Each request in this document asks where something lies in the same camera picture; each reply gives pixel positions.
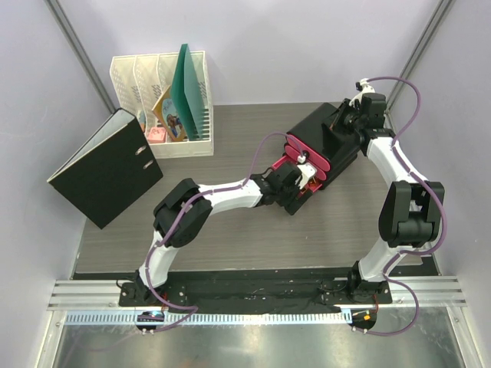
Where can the pink top drawer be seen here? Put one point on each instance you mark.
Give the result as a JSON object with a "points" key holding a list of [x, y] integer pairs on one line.
{"points": [[314, 157]]}

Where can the colourful picture booklet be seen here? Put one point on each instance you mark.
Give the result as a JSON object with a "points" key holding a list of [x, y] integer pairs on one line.
{"points": [[167, 116]]}

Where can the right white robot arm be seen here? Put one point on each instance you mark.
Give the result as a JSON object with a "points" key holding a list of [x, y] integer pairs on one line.
{"points": [[410, 216]]}

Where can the white slotted cable duct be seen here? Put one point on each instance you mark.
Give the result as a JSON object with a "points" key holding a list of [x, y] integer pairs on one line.
{"points": [[151, 317]]}

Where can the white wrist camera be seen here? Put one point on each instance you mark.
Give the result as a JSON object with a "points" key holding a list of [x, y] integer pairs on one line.
{"points": [[363, 86], [307, 171]]}

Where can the black ring binder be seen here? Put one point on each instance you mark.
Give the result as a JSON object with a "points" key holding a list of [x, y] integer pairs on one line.
{"points": [[111, 171]]}

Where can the white magazine file rack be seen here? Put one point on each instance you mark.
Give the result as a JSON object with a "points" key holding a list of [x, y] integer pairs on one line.
{"points": [[141, 81]]}

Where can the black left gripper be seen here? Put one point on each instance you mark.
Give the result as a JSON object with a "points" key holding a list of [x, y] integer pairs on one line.
{"points": [[292, 205]]}

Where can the aluminium rail frame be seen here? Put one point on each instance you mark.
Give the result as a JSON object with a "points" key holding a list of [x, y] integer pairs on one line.
{"points": [[426, 325]]}

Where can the pink sticky note pad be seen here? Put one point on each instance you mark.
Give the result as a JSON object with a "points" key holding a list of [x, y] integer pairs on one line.
{"points": [[156, 135]]}

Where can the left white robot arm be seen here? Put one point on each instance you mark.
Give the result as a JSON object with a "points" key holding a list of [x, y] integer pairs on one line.
{"points": [[179, 218]]}

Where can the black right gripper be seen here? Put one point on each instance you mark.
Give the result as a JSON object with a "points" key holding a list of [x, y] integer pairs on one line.
{"points": [[344, 109]]}

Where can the black drawer organizer box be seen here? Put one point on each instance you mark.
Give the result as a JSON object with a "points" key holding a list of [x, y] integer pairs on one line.
{"points": [[317, 131]]}

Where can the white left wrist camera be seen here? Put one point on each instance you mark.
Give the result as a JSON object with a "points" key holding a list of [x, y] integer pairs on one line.
{"points": [[307, 171]]}

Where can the pink drawer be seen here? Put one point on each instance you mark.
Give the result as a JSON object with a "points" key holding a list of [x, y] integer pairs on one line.
{"points": [[314, 184], [314, 157], [321, 175]]}

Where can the green plastic folder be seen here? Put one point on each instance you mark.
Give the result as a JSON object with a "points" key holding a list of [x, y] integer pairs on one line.
{"points": [[186, 95]]}

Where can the pink bottom drawer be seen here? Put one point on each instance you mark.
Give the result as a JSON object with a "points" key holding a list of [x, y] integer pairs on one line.
{"points": [[314, 184]]}

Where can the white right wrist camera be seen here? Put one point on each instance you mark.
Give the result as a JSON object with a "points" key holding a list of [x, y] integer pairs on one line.
{"points": [[363, 86]]}

